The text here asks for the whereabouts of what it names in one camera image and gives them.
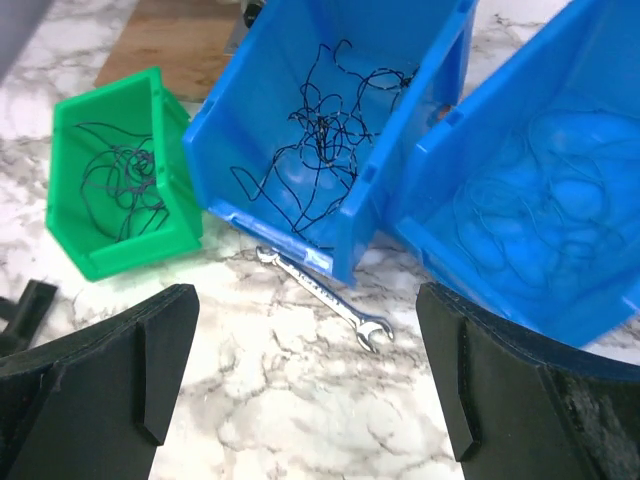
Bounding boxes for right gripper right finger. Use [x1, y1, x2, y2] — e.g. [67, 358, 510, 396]
[416, 283, 639, 479]

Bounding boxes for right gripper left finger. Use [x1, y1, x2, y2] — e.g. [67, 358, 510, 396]
[1, 284, 200, 479]

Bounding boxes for blue thin cable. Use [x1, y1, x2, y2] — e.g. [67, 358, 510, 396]
[449, 107, 640, 296]

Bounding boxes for black T-shaped tool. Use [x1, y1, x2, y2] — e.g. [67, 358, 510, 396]
[1, 279, 58, 357]

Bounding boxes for right blue plastic bin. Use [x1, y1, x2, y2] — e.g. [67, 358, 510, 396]
[386, 1, 639, 347]

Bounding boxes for blue plastic bin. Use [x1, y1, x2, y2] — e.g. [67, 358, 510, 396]
[183, 1, 476, 285]
[386, 1, 639, 347]

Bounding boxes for green plastic bin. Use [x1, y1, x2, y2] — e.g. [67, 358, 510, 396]
[46, 67, 203, 281]

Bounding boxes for chrome combination wrench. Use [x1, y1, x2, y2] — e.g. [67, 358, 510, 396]
[256, 245, 395, 354]

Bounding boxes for left blue plastic bin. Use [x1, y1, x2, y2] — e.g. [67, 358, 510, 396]
[183, 1, 476, 285]

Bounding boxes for wooden base board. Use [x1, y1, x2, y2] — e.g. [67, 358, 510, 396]
[95, 0, 241, 102]

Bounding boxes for grey metal stand bracket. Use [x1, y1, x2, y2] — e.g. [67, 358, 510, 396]
[223, 0, 266, 56]

